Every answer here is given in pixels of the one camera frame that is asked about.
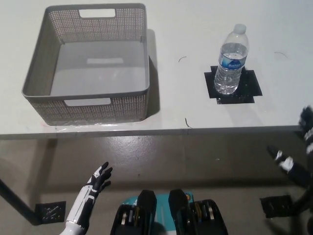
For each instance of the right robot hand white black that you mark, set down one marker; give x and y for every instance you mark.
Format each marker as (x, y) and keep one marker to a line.
(297, 171)

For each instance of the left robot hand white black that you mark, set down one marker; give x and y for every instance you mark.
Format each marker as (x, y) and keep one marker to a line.
(83, 203)

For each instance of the clear plastic water bottle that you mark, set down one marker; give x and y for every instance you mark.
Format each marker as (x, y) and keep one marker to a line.
(230, 61)

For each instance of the black metal table leg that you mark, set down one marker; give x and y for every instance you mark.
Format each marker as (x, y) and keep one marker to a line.
(304, 200)
(17, 200)

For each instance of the black tape patch on floor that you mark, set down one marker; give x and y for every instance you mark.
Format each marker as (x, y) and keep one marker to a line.
(277, 206)
(50, 212)

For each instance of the grey perforated plastic basket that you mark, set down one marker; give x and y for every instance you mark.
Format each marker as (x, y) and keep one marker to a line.
(73, 107)

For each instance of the black tape patch on table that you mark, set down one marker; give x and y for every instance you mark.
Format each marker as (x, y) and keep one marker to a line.
(247, 85)

